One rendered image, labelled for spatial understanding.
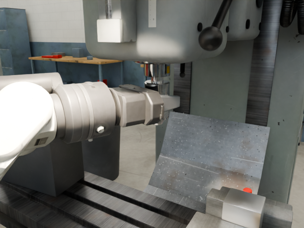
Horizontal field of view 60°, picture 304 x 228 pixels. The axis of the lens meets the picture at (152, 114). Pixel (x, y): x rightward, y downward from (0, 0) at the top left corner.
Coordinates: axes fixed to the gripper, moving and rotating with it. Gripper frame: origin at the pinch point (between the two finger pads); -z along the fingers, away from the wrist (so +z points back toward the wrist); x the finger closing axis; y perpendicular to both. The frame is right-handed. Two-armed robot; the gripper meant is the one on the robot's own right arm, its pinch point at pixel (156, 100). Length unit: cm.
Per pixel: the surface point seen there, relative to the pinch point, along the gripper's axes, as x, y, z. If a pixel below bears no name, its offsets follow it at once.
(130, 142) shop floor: 239, 122, -140
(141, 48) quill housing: -5.8, -9.7, 7.4
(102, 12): -4.0, -14.3, 12.3
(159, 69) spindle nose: -2.1, -6.0, 1.2
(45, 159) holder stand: 27.2, 18.8, 14.6
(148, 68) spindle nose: -0.6, -6.1, 2.4
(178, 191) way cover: 13.9, 33.4, -19.3
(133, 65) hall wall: 441, 45, -270
